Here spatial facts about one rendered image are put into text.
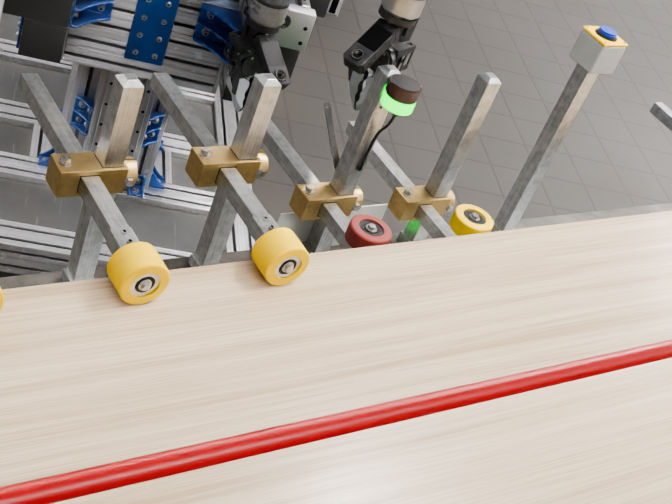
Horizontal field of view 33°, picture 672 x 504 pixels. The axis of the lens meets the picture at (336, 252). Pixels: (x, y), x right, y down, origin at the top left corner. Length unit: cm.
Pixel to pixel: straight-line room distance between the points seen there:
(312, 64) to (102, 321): 290
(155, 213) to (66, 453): 162
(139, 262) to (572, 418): 73
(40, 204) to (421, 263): 126
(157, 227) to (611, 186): 215
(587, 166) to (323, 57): 114
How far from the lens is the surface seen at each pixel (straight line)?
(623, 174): 470
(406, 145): 418
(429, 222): 226
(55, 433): 150
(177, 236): 299
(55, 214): 295
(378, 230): 203
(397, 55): 209
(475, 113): 221
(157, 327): 168
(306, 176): 217
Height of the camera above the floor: 202
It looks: 35 degrees down
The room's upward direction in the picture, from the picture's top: 23 degrees clockwise
